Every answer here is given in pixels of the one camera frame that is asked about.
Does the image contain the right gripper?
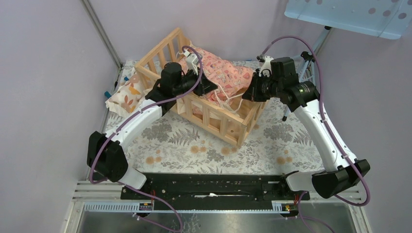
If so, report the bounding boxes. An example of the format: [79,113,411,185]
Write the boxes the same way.
[242,72,283,102]

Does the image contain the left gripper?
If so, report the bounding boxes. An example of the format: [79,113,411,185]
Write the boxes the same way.
[173,67,217,97]

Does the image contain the wooden pet bed frame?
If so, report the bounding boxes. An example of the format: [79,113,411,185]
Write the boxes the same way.
[135,28,266,148]

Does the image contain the pink patterned bed cushion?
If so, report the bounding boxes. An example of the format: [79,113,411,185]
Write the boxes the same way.
[194,47,254,113]

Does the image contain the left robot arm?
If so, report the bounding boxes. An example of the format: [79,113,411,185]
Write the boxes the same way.
[86,46,216,200]

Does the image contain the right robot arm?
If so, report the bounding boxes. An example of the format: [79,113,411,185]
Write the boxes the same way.
[242,55,370,200]

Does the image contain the black tripod stand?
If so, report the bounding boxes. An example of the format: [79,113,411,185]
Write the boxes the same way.
[281,26,333,122]

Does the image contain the floral small pillow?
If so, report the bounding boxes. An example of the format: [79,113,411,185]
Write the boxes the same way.
[105,74,145,117]

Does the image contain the floral table mat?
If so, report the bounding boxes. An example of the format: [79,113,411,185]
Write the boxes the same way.
[94,60,336,176]

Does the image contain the blue toy item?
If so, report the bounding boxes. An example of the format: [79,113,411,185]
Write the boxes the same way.
[105,76,134,104]

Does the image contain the grey diagonal pole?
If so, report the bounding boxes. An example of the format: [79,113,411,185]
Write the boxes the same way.
[80,0,123,70]

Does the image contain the light blue perforated panel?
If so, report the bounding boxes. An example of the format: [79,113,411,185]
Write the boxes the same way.
[284,0,412,40]

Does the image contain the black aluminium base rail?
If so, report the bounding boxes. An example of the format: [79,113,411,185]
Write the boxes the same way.
[70,171,361,213]

